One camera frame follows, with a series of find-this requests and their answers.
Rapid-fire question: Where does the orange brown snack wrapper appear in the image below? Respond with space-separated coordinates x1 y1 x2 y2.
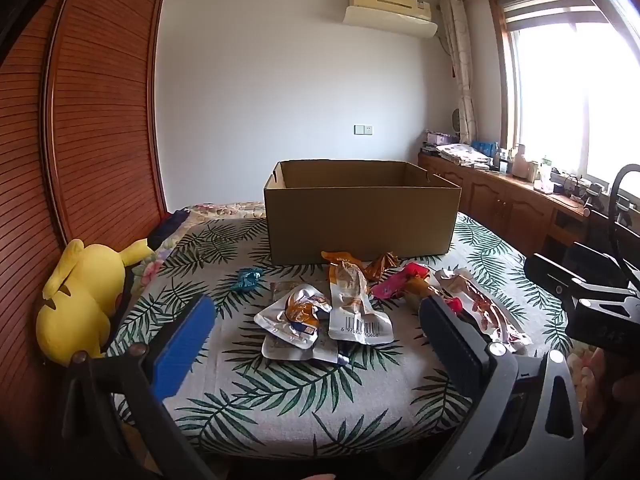
364 252 401 283

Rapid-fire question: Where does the plain silver snack packet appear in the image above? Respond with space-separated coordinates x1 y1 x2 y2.
261 332 351 366

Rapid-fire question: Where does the silver snack packet orange print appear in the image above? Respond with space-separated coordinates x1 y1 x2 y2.
254 284 333 343

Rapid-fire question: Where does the white orange snack packet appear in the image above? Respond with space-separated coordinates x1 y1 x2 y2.
321 251 396 346

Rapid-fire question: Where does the wooden slatted wardrobe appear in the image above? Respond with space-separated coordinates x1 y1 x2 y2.
0 0 168 461

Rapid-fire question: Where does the pink kettle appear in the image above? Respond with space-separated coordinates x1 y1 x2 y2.
512 144 533 178

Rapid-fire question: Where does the pink snack packet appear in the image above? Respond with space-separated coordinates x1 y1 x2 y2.
371 261 451 311

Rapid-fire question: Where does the dark cloth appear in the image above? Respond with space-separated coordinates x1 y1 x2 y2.
150 208 191 251

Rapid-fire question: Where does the black curved cable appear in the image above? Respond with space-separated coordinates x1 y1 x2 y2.
606 162 640 286

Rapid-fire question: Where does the white wall air conditioner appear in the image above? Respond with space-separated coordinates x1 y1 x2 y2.
342 0 437 38

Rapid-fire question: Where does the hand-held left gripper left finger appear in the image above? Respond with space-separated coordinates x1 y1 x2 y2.
62 294 217 480

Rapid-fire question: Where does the green leaf print blanket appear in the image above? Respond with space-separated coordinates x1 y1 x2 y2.
107 212 573 461

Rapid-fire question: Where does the wooden side cabinet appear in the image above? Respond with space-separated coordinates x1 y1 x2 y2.
417 152 616 266

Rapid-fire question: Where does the wooden framed window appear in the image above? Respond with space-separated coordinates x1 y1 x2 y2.
487 0 640 196

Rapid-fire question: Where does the yellow plush toy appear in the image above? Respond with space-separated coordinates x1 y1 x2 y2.
36 239 156 366

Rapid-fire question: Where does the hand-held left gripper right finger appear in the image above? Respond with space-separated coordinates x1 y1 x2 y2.
415 294 586 480

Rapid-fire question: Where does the folded floral cloth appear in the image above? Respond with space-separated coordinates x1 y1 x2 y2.
437 143 493 166

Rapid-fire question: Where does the blue candy wrapper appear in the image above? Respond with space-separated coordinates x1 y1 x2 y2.
235 268 264 292

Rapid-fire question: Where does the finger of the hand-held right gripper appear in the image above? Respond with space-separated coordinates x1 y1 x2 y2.
561 287 640 317
524 253 631 297

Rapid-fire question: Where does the person's right hand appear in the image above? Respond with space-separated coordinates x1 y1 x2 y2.
575 352 640 431

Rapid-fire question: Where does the white red snack packet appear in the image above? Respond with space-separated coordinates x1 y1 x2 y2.
434 267 532 348

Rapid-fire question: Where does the brown cardboard box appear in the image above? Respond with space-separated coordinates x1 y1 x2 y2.
263 160 462 266

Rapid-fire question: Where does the patterned beige curtain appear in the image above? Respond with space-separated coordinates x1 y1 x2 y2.
439 0 478 146

